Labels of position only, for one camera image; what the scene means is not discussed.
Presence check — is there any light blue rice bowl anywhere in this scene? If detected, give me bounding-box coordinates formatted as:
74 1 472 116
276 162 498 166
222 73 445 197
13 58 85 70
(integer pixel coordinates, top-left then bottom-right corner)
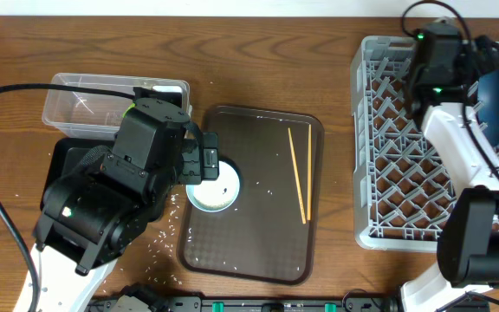
186 161 241 212

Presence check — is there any wooden chopstick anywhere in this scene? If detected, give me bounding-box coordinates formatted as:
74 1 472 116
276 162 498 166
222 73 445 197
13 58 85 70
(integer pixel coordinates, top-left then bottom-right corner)
307 124 313 223
288 127 307 224

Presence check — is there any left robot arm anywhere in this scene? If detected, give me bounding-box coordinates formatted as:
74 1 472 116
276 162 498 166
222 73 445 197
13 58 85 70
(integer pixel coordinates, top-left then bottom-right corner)
15 87 219 311

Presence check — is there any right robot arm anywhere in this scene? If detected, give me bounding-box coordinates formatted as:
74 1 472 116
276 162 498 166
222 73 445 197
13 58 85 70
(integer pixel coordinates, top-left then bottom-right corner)
399 22 499 311

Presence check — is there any grey dishwasher rack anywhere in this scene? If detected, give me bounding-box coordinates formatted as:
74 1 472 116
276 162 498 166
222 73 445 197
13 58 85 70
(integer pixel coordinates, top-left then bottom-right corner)
350 36 499 252

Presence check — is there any brown plastic tray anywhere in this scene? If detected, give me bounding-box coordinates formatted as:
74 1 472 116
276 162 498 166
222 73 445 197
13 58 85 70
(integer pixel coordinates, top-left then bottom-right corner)
178 106 324 285

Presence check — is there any clear plastic bin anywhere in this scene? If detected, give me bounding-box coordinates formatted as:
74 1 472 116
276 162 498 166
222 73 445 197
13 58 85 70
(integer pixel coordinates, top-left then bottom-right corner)
42 73 192 140

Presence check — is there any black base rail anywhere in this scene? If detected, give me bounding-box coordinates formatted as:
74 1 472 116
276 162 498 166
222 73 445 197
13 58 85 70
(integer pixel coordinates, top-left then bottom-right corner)
84 284 404 312

